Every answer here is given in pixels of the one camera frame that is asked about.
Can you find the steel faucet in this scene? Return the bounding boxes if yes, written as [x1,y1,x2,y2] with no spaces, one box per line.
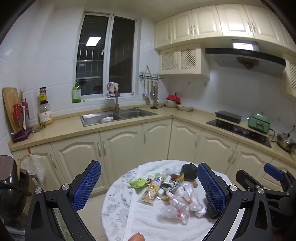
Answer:
[113,91,121,114]

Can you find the wire utensil rack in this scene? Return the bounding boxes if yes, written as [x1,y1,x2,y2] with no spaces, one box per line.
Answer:
[139,65,166,81]

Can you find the green glass bottle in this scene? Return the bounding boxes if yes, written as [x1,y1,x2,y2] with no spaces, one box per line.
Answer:
[72,81,82,104]

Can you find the black power cable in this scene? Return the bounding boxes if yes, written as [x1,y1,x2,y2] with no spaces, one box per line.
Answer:
[269,128,279,143]

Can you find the cream lower cabinets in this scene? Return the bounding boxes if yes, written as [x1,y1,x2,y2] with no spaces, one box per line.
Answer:
[11,117,296,202]

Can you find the cream cabinets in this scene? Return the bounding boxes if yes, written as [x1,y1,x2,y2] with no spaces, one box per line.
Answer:
[154,3,296,50]
[11,117,296,202]

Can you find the green snack packet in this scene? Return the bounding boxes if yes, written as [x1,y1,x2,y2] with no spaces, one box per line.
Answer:
[129,177,148,189]

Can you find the large translucent plastic bag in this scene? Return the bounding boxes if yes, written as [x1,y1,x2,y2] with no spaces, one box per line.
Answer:
[20,154,45,183]

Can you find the pink white rag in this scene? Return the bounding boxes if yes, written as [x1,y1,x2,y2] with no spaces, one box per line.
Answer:
[107,82,119,95]

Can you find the round table patterned cloth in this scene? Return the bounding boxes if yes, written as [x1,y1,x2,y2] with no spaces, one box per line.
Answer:
[101,159,234,241]

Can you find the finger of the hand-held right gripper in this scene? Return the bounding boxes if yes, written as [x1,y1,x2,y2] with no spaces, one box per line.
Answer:
[236,170,262,192]
[264,163,296,193]

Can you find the green electric cooker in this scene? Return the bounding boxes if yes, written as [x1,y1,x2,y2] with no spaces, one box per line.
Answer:
[248,112,271,133]

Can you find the white framed window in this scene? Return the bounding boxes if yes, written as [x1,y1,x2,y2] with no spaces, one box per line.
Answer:
[75,13,137,101]

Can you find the cream upper cabinets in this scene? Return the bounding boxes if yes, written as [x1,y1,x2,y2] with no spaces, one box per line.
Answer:
[154,3,296,50]

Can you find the black plastic bag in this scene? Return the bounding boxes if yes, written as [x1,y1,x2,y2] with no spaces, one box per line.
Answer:
[180,163,199,181]

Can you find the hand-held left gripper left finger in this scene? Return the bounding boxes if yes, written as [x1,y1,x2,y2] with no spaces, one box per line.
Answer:
[24,161,102,241]

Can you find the black range hood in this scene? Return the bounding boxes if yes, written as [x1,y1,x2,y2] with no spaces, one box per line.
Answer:
[205,39,287,78]

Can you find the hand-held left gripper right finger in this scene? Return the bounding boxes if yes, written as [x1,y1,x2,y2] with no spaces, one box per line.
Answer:
[197,162,273,241]

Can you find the long printed snack packet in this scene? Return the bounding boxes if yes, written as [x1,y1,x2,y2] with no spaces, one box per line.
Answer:
[137,173,168,205]

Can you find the purple utensil holder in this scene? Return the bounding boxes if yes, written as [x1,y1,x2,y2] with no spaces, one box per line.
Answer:
[11,128,33,143]

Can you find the clear plastic jar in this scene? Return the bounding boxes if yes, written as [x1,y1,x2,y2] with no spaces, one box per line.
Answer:
[38,102,53,126]

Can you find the black glass cooktop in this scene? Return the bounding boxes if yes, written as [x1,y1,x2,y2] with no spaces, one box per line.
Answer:
[206,118,272,148]

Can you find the crumpled foil packet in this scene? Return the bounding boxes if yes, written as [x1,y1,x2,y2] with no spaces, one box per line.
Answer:
[162,179,178,193]

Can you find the black air fryer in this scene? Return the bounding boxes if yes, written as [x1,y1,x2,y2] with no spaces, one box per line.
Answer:
[0,155,31,226]

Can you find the black tray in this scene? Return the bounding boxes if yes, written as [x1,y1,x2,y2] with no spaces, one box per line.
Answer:
[215,110,242,123]

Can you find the white towel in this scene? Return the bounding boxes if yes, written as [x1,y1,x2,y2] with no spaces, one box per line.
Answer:
[122,160,222,241]

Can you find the steel double sink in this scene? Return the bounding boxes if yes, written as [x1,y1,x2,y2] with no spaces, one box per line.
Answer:
[80,109,158,127]

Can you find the yellow label bottle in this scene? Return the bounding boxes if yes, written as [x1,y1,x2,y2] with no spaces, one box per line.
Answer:
[39,87,48,105]

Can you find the lattice door cabinet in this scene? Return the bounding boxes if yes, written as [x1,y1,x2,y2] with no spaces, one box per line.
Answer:
[159,43,211,75]
[282,52,296,100]

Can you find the steel pot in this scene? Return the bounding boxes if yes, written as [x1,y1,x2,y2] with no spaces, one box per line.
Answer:
[277,133,296,153]

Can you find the wooden cutting board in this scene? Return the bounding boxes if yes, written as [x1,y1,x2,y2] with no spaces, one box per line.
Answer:
[2,87,21,133]

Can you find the bundle of chopsticks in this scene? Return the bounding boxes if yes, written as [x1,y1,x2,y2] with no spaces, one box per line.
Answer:
[13,88,30,130]

